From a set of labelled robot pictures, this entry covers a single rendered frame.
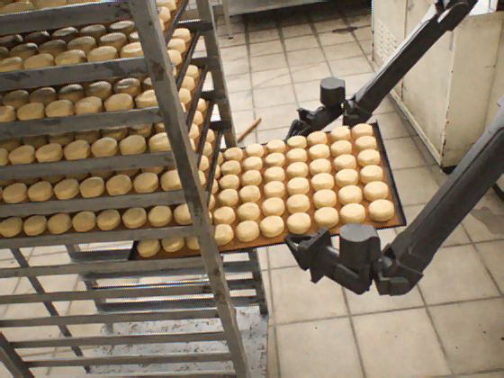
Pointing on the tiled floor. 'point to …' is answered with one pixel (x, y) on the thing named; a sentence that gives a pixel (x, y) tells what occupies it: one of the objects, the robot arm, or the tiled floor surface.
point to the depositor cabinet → (442, 76)
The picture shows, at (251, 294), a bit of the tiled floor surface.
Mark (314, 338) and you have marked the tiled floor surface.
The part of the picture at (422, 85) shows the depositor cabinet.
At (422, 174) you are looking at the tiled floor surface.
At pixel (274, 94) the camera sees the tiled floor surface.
